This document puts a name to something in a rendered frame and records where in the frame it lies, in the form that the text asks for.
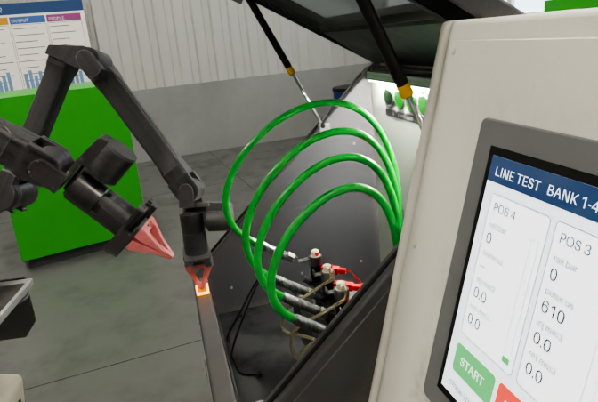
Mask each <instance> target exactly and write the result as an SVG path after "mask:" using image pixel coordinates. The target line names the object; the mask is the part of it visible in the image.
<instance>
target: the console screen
mask: <svg viewBox="0 0 598 402"><path fill-rule="evenodd" d="M424 394H425V395H426V396H427V398H428V399H429V400H430V401H431V402H598V141H597V140H592V139H588V138H584V137H579V136H575V135H571V134H567V133H558V132H555V131H550V130H546V129H541V128H536V127H533V126H528V125H520V124H516V123H512V122H507V121H503V120H499V119H495V118H490V117H486V118H484V119H483V120H482V122H481V128H480V132H479V136H478V140H477V144H476V149H475V152H474V157H473V164H472V169H471V172H470V177H469V181H468V185H467V190H466V193H465V201H464V205H463V210H462V213H461V218H460V222H459V226H458V230H457V238H456V242H455V246H454V250H453V254H452V259H451V263H450V267H449V271H448V278H447V283H446V287H445V291H444V295H443V299H442V304H441V307H440V315H439V319H438V324H437V327H436V332H435V336H434V340H433V345H432V352H431V356H430V360H429V365H428V368H427V373H426V376H425V381H424Z"/></svg>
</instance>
